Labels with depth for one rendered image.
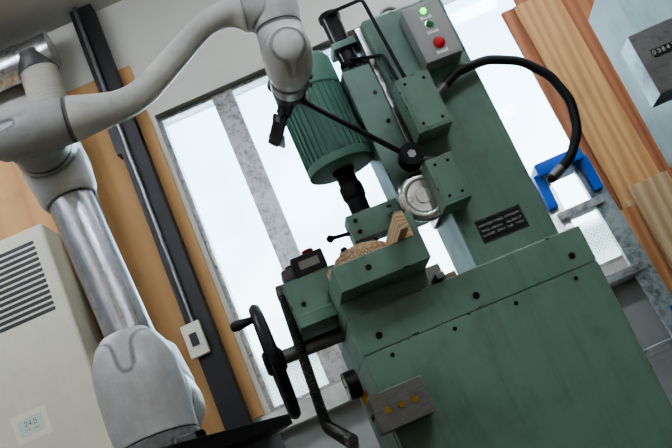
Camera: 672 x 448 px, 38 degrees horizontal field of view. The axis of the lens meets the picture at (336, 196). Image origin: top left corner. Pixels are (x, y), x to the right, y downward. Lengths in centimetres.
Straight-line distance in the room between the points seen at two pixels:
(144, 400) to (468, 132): 109
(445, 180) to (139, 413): 92
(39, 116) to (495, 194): 107
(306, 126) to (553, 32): 167
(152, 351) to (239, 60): 241
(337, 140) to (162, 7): 197
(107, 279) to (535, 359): 93
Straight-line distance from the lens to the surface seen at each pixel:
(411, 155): 235
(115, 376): 182
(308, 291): 233
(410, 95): 238
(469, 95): 249
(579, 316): 225
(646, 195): 358
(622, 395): 225
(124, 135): 400
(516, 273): 224
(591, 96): 382
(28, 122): 209
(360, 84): 252
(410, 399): 207
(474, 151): 243
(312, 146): 245
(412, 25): 249
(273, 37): 203
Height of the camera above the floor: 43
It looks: 17 degrees up
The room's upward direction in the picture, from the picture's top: 24 degrees counter-clockwise
